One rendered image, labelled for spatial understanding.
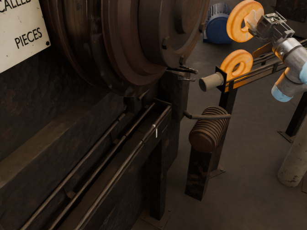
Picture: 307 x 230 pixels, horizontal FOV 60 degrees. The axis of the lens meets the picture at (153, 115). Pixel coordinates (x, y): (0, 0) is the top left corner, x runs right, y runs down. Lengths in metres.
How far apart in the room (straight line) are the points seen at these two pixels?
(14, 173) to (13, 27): 0.28
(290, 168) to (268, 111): 0.68
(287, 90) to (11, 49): 0.84
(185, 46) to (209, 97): 1.55
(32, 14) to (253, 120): 1.75
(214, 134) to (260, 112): 1.06
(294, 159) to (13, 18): 1.42
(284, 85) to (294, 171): 0.73
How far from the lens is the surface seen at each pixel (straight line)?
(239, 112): 2.12
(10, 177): 0.62
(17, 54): 0.56
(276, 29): 1.03
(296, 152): 1.57
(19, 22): 0.56
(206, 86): 1.13
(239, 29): 1.12
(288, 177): 1.70
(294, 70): 0.97
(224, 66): 1.17
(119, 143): 0.84
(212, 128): 1.16
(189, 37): 0.70
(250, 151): 1.85
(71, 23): 0.51
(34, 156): 0.63
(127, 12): 0.50
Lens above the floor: 1.32
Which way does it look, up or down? 41 degrees down
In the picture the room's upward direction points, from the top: straight up
